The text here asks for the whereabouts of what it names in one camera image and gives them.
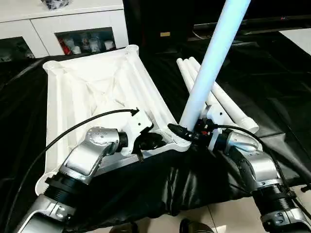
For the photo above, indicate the white plastic table leg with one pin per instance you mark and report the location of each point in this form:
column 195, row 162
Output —
column 221, row 104
column 187, row 75
column 233, row 107
column 214, row 63

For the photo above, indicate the white plastic table top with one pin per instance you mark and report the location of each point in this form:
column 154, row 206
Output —
column 87, row 82

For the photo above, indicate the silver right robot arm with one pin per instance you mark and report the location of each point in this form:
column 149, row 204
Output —
column 257, row 165

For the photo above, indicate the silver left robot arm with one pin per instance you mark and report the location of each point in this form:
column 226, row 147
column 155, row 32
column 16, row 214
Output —
column 87, row 155

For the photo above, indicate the silver left leg black foot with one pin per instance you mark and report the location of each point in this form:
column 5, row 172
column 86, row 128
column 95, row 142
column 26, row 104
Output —
column 124, row 228

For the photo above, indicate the silver leg black foot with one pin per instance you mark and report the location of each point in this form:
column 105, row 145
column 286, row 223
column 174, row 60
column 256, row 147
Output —
column 124, row 228
column 197, row 226

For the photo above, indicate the silver right leg black foot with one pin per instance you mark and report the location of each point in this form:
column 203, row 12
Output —
column 197, row 226

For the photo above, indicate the toy figures behind cabinet glass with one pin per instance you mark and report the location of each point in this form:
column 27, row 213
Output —
column 87, row 43

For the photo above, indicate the black tv cabinet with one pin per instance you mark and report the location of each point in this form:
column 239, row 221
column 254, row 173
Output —
column 165, row 19

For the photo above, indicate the black work mat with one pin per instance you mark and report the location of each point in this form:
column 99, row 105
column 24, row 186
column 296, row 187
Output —
column 24, row 97

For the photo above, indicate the white cabinet with glass doors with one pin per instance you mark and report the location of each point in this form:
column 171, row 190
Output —
column 87, row 19

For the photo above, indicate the grey plush toy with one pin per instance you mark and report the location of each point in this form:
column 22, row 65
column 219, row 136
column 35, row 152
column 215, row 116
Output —
column 56, row 4

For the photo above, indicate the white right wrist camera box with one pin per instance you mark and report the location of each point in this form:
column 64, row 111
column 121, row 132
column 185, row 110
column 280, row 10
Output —
column 214, row 116

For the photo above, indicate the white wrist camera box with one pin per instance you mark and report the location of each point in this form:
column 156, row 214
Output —
column 214, row 116
column 138, row 124

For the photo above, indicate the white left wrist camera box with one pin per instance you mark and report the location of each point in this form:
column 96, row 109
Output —
column 138, row 124

